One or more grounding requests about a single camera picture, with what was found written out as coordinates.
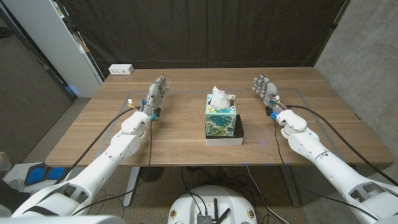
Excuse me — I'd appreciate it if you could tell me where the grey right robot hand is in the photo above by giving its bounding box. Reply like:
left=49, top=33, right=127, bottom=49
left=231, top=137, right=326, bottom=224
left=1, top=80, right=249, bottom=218
left=252, top=73, right=289, bottom=115

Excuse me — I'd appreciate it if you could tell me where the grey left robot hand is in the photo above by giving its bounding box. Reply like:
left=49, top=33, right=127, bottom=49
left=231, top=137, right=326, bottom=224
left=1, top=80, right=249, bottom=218
left=141, top=74, right=170, bottom=118

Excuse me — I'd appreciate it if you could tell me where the white tissue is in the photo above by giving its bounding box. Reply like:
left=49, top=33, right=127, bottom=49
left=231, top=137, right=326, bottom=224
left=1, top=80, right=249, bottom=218
left=210, top=85, right=231, bottom=110

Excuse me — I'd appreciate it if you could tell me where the teal floral tissue box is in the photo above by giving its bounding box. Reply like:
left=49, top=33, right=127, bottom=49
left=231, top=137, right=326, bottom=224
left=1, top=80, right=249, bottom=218
left=205, top=93, right=238, bottom=138

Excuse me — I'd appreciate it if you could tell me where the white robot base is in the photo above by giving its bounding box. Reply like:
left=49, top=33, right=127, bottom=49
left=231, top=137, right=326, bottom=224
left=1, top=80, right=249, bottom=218
left=167, top=185, right=258, bottom=224

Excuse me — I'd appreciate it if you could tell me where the white power outlet box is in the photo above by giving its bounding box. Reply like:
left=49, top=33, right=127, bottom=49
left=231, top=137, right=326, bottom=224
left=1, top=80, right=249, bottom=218
left=108, top=63, right=135, bottom=76

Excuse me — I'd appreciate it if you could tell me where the black box with white base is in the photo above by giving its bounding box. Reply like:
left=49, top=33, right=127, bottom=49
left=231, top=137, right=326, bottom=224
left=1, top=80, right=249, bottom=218
left=205, top=114, right=245, bottom=147

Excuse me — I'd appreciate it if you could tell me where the cardboard box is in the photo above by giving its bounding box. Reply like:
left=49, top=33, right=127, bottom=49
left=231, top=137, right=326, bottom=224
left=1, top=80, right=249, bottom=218
left=0, top=151, right=12, bottom=178

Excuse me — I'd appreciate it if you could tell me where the black curtain backdrop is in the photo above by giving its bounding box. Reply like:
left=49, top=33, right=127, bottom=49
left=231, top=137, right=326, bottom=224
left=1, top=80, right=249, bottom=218
left=58, top=0, right=351, bottom=78

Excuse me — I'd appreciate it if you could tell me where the black round floor stand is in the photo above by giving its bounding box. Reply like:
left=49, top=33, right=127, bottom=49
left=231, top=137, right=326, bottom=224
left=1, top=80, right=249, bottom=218
left=138, top=167, right=165, bottom=183

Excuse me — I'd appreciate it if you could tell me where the black backdrop pole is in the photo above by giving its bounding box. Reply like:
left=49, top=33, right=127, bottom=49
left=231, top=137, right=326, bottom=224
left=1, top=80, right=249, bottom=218
left=312, top=0, right=352, bottom=68

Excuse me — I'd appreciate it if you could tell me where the white table leg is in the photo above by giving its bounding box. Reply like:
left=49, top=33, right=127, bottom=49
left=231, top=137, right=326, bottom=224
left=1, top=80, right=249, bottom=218
left=123, top=166, right=141, bottom=208

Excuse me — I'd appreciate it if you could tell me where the grey table leg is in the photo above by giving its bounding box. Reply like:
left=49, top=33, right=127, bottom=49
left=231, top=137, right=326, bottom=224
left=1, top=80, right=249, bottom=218
left=279, top=165, right=302, bottom=208

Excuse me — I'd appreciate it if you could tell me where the white cabinet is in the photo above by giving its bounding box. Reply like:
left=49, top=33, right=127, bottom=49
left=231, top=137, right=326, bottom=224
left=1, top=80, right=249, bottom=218
left=1, top=0, right=105, bottom=99

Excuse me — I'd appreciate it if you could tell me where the black radio unit with antennas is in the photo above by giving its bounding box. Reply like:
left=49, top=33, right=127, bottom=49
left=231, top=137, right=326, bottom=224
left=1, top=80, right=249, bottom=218
left=197, top=198, right=231, bottom=224

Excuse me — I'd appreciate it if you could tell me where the blue and white floor device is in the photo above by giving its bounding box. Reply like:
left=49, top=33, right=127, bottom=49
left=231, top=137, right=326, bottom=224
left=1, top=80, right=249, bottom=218
left=2, top=161, right=78, bottom=194

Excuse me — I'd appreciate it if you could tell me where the right wrist yellow wire bundle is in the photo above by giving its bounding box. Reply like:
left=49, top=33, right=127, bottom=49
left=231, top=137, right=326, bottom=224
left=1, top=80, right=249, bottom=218
left=273, top=95, right=289, bottom=110

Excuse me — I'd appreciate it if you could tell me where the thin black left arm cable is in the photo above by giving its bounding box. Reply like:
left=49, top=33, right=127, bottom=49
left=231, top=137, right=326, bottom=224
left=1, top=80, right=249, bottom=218
left=70, top=119, right=154, bottom=217

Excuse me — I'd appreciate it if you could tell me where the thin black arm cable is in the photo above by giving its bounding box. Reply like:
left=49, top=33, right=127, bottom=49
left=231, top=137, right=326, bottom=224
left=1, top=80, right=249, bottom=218
left=272, top=119, right=380, bottom=221
left=70, top=119, right=154, bottom=217

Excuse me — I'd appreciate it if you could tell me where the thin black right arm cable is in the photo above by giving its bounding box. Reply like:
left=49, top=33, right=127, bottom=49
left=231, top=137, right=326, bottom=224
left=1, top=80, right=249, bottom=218
left=272, top=119, right=380, bottom=221

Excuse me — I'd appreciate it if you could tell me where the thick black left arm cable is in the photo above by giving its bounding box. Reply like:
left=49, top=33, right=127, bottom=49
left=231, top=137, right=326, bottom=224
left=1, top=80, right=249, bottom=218
left=54, top=106, right=141, bottom=185

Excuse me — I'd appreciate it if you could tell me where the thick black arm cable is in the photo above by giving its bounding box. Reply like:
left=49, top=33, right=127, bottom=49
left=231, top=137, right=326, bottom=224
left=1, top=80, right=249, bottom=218
left=54, top=106, right=141, bottom=185
left=285, top=105, right=398, bottom=187

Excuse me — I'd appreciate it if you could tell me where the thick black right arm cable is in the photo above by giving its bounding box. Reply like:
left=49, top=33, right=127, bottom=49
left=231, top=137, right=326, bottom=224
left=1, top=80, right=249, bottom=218
left=285, top=105, right=398, bottom=187

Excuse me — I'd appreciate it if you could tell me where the black floor cable tangle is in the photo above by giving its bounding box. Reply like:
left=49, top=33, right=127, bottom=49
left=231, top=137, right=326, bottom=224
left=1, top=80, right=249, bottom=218
left=180, top=166, right=259, bottom=215

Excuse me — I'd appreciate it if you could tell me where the white floor cable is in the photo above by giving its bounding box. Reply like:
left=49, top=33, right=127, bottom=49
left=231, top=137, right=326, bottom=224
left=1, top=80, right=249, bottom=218
left=246, top=165, right=292, bottom=224

